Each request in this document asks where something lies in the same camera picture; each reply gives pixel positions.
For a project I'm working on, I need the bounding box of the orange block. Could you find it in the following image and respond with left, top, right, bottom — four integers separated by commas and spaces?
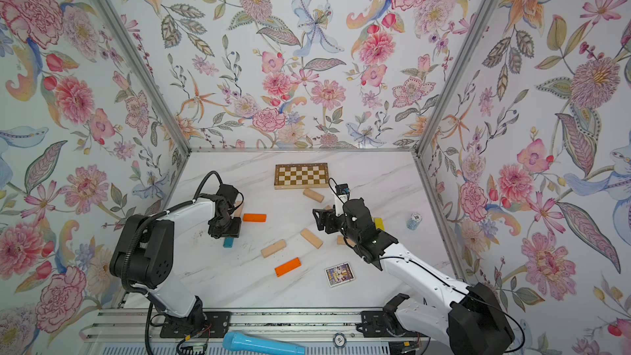
274, 257, 302, 277
243, 213, 267, 223

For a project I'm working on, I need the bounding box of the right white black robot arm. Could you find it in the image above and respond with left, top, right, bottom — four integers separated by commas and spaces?
312, 199, 515, 354

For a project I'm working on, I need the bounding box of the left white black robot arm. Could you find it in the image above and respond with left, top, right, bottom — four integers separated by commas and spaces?
108, 184, 244, 329

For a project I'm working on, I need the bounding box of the yellow block upper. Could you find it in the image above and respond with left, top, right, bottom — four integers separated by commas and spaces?
374, 218, 386, 231

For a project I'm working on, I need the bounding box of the natural block below chessboard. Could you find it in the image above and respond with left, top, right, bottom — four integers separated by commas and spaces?
303, 188, 325, 203

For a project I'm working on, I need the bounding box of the wooden chessboard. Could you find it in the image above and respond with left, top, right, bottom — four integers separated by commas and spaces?
274, 163, 330, 190

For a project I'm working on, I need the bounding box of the playing card box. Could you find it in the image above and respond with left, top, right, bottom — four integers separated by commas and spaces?
325, 262, 355, 288

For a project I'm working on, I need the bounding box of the small blue white cup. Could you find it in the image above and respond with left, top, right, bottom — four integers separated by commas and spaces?
406, 213, 422, 231

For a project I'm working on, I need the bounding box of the orange block front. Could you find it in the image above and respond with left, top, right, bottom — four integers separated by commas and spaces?
274, 257, 302, 277

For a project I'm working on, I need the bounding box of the small round gauge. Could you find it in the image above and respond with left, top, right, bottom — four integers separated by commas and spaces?
333, 333, 347, 348

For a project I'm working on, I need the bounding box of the blue microphone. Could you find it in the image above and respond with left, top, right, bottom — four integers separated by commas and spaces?
223, 332, 306, 355

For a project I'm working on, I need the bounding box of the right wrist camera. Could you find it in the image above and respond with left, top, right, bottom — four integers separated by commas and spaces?
333, 183, 350, 216

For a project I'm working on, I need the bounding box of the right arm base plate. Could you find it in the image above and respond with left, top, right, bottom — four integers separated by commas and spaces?
356, 310, 425, 340

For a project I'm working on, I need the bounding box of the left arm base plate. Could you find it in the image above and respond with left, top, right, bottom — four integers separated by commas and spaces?
159, 311, 232, 339

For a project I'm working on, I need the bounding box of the aluminium front rail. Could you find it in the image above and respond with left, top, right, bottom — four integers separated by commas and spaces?
79, 307, 426, 343

